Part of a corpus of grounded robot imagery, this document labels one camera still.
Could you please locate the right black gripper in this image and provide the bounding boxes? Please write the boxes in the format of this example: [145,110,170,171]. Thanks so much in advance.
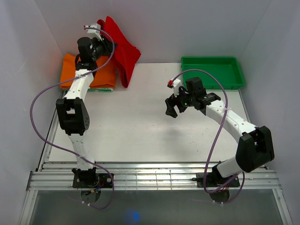
[165,85,195,118]

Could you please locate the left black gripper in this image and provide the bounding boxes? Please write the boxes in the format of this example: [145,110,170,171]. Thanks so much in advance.
[90,35,117,61]

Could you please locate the red trousers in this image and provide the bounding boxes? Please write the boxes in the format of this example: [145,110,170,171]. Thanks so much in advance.
[97,16,141,88]

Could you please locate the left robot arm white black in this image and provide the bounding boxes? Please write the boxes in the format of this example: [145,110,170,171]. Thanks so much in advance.
[56,35,114,188]

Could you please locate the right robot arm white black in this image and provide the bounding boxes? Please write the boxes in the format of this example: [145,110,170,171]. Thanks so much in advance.
[165,77,275,186]

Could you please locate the folded orange trousers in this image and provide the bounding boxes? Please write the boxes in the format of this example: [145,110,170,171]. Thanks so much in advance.
[60,54,117,89]

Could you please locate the folded light green garment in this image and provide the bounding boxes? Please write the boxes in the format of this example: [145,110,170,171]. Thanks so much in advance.
[89,61,120,93]

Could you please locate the green plastic tray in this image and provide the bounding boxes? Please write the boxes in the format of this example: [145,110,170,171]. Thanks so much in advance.
[181,56,245,90]

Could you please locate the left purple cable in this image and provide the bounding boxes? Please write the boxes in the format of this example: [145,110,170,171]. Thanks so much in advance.
[30,26,115,210]

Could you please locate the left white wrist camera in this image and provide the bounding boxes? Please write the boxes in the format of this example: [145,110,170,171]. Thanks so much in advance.
[84,23,102,41]

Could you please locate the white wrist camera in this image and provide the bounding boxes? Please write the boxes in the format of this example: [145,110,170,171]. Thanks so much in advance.
[167,78,182,92]
[84,23,102,41]

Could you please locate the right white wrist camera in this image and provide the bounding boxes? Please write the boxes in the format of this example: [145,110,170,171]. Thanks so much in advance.
[167,78,182,92]

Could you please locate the aluminium rail frame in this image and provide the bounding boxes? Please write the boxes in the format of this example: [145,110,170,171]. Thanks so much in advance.
[21,90,293,225]

